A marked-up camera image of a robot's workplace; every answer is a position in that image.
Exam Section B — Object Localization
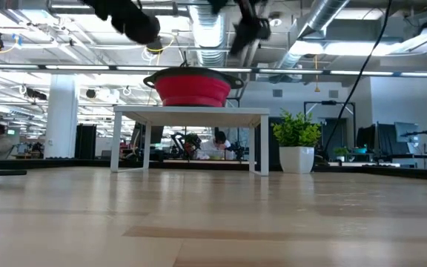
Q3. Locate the grey computer monitor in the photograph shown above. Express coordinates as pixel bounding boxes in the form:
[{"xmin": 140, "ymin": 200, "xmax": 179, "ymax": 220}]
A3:
[{"xmin": 394, "ymin": 121, "xmax": 420, "ymax": 144}]

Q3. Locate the black cabinet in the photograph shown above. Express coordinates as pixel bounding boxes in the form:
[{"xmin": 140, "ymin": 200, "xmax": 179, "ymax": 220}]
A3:
[{"xmin": 74, "ymin": 124, "xmax": 98, "ymax": 160}]

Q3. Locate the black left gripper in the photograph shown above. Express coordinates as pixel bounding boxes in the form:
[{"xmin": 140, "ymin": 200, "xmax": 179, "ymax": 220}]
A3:
[{"xmin": 82, "ymin": 0, "xmax": 162, "ymax": 46}]

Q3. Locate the black metal frame stand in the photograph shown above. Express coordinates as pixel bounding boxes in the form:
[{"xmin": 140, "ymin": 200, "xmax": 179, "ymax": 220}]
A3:
[{"xmin": 303, "ymin": 100, "xmax": 357, "ymax": 156}]

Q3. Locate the white small shelf table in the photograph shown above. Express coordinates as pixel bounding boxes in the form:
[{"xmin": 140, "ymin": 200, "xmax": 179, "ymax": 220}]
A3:
[{"xmin": 110, "ymin": 105, "xmax": 271, "ymax": 177}]

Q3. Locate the red collapsible bowl black rim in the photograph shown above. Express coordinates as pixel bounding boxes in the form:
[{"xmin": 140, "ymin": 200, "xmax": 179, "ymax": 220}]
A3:
[{"xmin": 142, "ymin": 66, "xmax": 245, "ymax": 108}]

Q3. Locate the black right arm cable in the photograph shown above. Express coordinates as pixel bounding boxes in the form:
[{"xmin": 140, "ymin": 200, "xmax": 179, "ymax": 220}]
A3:
[{"xmin": 322, "ymin": 0, "xmax": 394, "ymax": 154}]

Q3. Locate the green plant in white pot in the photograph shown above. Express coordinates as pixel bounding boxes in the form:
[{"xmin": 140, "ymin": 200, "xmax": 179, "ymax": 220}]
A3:
[{"xmin": 271, "ymin": 109, "xmax": 322, "ymax": 175}]

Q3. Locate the long ceiling light strip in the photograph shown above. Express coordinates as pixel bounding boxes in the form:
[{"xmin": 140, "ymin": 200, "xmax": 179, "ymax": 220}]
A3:
[{"xmin": 0, "ymin": 64, "xmax": 427, "ymax": 78}]

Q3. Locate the silver ribbed ventilation duct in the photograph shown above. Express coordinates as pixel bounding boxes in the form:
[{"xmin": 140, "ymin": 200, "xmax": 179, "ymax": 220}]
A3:
[
  {"xmin": 278, "ymin": 0, "xmax": 350, "ymax": 70},
  {"xmin": 188, "ymin": 0, "xmax": 230, "ymax": 67}
]

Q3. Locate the white round pillar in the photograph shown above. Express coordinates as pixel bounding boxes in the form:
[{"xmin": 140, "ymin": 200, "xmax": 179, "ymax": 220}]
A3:
[{"xmin": 44, "ymin": 73, "xmax": 78, "ymax": 159}]

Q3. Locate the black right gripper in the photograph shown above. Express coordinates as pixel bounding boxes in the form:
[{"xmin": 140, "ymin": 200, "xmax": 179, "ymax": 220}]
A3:
[{"xmin": 208, "ymin": 0, "xmax": 272, "ymax": 57}]

